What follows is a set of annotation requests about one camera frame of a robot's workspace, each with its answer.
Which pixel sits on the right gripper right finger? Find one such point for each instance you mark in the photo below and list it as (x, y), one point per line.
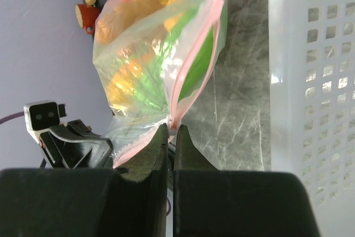
(191, 199)

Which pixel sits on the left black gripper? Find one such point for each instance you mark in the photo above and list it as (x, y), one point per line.
(74, 145)

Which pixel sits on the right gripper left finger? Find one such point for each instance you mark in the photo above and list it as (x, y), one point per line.
(139, 191)

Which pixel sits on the clear zip top bag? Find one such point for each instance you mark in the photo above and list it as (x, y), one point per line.
(133, 128)

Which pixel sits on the green cucumber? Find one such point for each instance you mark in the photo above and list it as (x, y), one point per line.
(189, 66)

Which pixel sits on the orange fried food piece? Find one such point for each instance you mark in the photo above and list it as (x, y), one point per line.
(118, 15)

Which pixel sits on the gold cup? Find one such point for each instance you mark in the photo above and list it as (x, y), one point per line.
(86, 17)

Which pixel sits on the white plastic basket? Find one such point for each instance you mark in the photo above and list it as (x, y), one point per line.
(311, 45)

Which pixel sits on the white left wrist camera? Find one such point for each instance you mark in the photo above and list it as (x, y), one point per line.
(40, 116)

